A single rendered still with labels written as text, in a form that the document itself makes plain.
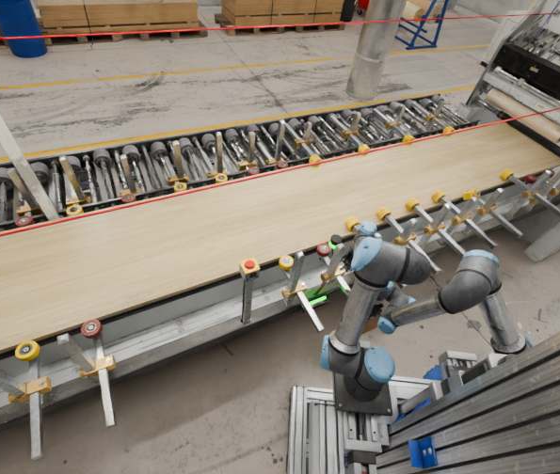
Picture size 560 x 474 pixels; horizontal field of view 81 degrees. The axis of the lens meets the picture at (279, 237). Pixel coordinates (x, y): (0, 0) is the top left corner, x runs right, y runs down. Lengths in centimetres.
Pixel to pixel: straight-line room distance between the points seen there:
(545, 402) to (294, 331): 198
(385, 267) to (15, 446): 234
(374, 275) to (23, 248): 178
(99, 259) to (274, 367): 137
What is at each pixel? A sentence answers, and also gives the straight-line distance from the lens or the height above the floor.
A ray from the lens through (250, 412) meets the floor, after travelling 243.
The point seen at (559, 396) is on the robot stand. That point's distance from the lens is 85.
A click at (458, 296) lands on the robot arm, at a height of 149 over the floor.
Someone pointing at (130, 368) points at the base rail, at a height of 70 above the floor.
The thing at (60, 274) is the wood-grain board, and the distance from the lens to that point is 197.
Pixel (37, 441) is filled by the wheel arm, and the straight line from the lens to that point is 172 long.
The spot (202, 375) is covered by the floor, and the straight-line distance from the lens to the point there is 250.
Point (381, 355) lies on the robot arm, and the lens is 129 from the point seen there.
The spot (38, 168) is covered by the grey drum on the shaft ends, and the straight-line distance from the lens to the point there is 273.
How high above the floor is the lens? 238
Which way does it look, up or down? 49 degrees down
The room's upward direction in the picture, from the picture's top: 10 degrees clockwise
